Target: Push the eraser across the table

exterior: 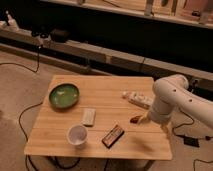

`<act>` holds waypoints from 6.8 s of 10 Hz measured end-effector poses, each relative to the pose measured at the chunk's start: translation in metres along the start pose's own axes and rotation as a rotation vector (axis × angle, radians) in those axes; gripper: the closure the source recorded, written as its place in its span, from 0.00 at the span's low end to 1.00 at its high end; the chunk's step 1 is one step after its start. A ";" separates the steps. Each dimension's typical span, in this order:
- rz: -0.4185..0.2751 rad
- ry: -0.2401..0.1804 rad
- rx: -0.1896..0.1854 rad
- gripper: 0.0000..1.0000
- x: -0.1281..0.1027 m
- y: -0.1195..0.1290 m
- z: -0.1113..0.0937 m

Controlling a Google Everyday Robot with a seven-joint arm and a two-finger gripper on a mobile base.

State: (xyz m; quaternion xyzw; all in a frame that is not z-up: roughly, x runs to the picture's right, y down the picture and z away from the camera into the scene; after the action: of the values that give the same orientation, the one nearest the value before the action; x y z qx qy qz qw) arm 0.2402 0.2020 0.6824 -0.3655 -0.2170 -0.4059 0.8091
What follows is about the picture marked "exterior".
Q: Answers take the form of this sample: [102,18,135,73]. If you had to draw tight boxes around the dark chocolate bar wrapper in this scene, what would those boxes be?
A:
[102,125,124,148]

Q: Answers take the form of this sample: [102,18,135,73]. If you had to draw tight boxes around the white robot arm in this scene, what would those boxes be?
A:
[138,74,213,135]

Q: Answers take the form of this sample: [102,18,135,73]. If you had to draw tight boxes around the white power strip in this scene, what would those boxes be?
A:
[122,91,153,109]

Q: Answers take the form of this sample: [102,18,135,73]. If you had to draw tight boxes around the wooden table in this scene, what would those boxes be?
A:
[24,75,172,160]

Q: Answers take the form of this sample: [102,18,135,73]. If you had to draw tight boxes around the green bowl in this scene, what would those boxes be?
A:
[49,83,80,109]

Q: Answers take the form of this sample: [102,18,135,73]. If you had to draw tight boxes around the small red-brown object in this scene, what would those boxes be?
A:
[130,115,142,124]

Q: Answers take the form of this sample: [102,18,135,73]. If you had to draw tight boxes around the white paper cup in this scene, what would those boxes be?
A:
[67,125,87,148]

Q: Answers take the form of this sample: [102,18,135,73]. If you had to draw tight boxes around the dark box on ledge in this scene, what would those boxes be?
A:
[50,29,69,43]

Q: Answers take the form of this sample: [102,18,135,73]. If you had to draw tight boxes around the black power adapter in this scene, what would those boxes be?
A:
[184,137,199,147]

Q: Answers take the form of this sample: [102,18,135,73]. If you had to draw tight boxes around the white bottle on ledge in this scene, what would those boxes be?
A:
[6,12,19,31]

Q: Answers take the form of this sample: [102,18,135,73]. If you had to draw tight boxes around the black floor cable left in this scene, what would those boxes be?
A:
[18,101,44,171]

